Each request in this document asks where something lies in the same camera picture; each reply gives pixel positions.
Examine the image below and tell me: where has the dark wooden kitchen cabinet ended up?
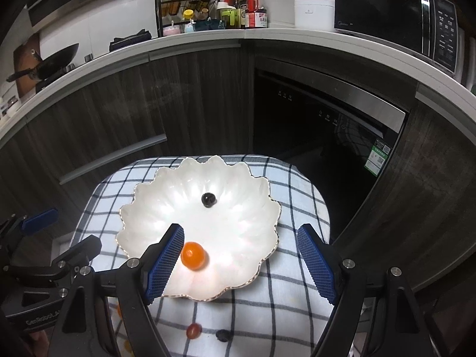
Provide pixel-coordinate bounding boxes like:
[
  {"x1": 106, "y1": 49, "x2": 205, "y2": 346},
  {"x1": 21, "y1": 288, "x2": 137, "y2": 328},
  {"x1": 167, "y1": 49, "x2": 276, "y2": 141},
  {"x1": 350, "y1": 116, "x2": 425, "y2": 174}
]
[{"x1": 0, "y1": 39, "x2": 476, "y2": 328}]

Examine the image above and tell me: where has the wooden cutting board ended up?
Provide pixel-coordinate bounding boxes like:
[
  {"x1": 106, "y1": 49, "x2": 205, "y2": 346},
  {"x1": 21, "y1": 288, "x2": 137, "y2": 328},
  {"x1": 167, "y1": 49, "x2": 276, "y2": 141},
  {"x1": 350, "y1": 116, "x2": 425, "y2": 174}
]
[{"x1": 13, "y1": 32, "x2": 41, "y2": 99}]

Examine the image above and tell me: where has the dark teal dish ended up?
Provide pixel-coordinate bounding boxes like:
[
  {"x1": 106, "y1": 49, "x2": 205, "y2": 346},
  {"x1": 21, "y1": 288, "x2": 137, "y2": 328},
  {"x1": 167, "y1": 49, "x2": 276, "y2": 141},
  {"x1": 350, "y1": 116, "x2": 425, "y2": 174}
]
[{"x1": 195, "y1": 18, "x2": 226, "y2": 32}]

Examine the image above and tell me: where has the black microwave oven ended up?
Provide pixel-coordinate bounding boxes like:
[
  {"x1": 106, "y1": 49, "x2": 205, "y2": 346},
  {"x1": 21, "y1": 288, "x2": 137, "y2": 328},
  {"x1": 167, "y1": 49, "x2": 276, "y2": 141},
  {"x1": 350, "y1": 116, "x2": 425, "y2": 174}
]
[{"x1": 333, "y1": 0, "x2": 460, "y2": 75}]

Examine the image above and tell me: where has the built-in black dishwasher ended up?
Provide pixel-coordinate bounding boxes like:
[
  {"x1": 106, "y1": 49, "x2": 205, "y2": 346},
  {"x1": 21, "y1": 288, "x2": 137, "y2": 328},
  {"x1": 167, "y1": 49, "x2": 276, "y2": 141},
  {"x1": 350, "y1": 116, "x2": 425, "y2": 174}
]
[{"x1": 253, "y1": 69, "x2": 410, "y2": 239}]

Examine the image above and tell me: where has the black gas stove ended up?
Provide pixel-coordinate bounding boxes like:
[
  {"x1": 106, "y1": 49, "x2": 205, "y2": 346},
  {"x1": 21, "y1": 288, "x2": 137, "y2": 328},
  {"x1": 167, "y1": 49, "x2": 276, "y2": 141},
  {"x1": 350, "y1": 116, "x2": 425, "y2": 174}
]
[{"x1": 35, "y1": 63, "x2": 77, "y2": 93}]

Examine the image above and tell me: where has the dark folded bag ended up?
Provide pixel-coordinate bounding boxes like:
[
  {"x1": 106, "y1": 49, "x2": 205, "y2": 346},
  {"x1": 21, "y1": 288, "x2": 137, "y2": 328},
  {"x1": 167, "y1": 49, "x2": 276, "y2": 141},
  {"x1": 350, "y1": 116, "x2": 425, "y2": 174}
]
[{"x1": 109, "y1": 29, "x2": 152, "y2": 53}]

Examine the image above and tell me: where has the black wire spice rack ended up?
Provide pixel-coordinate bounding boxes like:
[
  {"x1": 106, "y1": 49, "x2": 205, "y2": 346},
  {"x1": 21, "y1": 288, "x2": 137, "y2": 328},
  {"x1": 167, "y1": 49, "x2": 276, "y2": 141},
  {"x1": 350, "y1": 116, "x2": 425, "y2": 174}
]
[{"x1": 155, "y1": 0, "x2": 220, "y2": 38}]

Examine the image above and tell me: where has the black and white checked cloth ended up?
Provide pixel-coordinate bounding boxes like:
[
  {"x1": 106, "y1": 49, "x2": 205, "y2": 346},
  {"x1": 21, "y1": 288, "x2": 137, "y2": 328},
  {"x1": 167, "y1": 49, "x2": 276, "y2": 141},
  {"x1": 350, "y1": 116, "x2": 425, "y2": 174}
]
[{"x1": 69, "y1": 153, "x2": 331, "y2": 357}]

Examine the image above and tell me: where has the black wok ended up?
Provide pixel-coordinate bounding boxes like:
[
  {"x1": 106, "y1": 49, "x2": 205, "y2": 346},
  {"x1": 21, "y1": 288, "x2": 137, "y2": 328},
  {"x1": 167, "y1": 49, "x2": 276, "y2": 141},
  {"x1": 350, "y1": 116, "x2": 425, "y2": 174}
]
[{"x1": 5, "y1": 43, "x2": 80, "y2": 82}]

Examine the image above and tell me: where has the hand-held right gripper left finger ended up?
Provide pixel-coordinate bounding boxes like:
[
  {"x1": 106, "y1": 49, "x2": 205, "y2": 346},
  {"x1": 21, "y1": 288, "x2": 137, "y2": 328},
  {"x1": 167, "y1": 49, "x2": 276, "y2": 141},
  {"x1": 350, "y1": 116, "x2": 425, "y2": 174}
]
[{"x1": 48, "y1": 223, "x2": 185, "y2": 357}]

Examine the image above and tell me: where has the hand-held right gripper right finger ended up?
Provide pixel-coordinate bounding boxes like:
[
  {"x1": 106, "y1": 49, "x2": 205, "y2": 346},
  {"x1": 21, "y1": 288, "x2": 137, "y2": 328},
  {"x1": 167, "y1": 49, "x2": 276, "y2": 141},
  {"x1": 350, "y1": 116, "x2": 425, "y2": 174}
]
[{"x1": 296, "y1": 223, "x2": 437, "y2": 357}]

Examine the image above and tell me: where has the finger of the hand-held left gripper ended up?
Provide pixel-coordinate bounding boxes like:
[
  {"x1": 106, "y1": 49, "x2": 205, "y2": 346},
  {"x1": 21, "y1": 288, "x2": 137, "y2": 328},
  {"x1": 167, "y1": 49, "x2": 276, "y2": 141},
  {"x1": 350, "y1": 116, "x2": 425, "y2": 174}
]
[
  {"x1": 0, "y1": 208, "x2": 59, "y2": 268},
  {"x1": 2, "y1": 235, "x2": 102, "y2": 287}
]

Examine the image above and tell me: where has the white rice cooker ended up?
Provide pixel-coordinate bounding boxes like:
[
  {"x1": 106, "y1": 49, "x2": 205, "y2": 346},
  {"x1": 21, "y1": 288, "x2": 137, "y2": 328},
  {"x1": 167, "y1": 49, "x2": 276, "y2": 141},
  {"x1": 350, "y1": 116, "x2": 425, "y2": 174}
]
[{"x1": 295, "y1": 0, "x2": 335, "y2": 30}]

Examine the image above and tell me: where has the white scalloped bowl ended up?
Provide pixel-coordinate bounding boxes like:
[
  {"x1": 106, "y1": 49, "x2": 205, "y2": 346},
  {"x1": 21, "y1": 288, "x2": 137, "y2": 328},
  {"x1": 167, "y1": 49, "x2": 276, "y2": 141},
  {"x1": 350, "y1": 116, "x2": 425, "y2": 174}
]
[{"x1": 116, "y1": 156, "x2": 282, "y2": 303}]

